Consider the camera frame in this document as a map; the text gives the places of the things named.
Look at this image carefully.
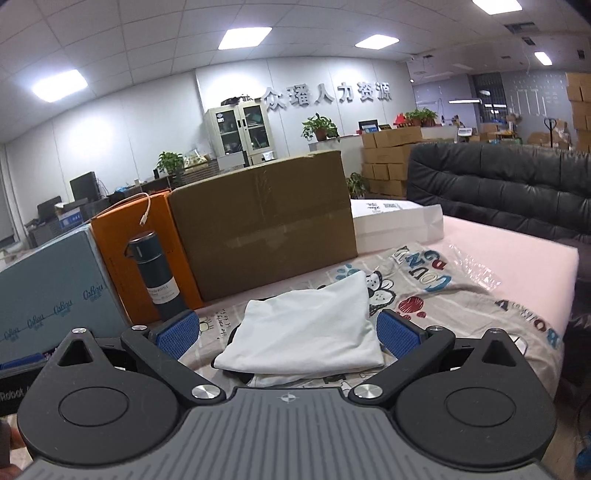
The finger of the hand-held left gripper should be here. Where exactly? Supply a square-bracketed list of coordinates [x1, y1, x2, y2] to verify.
[0, 353, 52, 372]

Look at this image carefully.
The pink foam mattress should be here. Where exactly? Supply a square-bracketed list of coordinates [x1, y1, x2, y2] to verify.
[351, 213, 581, 385]

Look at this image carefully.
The potted green plant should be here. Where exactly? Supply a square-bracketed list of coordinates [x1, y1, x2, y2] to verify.
[156, 151, 186, 186]
[345, 172, 371, 200]
[300, 113, 341, 142]
[403, 107, 439, 128]

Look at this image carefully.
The black computer monitor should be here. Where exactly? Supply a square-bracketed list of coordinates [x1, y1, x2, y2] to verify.
[68, 171, 99, 202]
[36, 196, 64, 221]

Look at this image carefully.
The silver wall lettering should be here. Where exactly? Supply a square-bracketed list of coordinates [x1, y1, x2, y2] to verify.
[260, 82, 394, 110]

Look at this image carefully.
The printed striped bedsheet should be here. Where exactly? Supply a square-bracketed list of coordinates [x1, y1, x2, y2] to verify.
[178, 241, 563, 400]

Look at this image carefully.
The orange cardboard box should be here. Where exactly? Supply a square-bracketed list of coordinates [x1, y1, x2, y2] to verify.
[90, 191, 205, 325]

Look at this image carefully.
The large brown cardboard box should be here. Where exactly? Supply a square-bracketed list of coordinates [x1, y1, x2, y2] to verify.
[166, 149, 361, 304]

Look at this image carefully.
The dark blue vacuum bottle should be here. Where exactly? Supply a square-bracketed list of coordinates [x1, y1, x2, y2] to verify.
[124, 232, 186, 322]

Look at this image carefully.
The person's left hand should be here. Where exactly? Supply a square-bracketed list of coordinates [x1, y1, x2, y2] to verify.
[0, 427, 29, 478]

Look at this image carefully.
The white charging cable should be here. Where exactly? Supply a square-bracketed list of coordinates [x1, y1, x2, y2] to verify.
[137, 191, 154, 228]

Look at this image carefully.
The clear plastic bag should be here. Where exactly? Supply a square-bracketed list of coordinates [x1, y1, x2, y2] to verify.
[444, 241, 505, 295]

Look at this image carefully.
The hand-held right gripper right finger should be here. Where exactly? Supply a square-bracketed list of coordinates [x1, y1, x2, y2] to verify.
[348, 308, 526, 408]

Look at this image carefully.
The beige glass-door cabinet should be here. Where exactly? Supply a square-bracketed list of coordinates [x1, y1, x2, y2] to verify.
[203, 102, 274, 168]

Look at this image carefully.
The black leather sofa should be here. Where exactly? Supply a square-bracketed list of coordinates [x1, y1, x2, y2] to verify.
[405, 141, 591, 384]

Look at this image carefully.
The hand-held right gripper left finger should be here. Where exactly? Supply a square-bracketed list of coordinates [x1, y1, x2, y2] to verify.
[55, 308, 228, 408]

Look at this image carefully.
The white box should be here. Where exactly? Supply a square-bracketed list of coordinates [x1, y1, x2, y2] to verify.
[348, 198, 446, 256]

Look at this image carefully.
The black garment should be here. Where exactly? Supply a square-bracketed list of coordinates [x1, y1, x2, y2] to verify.
[221, 298, 264, 386]

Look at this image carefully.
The white t-shirt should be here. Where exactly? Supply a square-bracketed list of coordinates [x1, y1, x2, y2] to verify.
[211, 270, 385, 376]

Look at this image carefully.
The stack of cardboard boxes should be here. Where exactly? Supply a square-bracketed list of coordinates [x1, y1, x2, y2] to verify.
[359, 126, 424, 198]

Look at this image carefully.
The light blue cardboard box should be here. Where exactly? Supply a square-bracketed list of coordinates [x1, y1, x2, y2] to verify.
[0, 227, 134, 366]

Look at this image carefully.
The tall pile of cartons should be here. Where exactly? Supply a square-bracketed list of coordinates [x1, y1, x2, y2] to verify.
[564, 71, 591, 154]

